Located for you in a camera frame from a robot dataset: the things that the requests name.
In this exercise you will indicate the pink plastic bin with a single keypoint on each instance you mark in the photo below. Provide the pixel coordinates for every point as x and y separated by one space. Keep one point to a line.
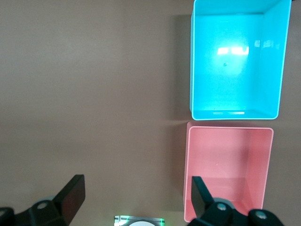
223 160

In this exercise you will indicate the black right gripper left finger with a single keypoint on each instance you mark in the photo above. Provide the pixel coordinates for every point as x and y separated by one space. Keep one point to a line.
63 204

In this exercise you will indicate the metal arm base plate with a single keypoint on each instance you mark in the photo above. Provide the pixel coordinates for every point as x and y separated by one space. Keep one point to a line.
121 220

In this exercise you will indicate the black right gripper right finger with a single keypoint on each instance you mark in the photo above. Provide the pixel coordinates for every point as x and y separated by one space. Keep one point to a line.
211 214

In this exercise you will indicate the blue plastic bin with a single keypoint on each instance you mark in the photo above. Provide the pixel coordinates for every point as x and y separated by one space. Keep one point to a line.
235 70

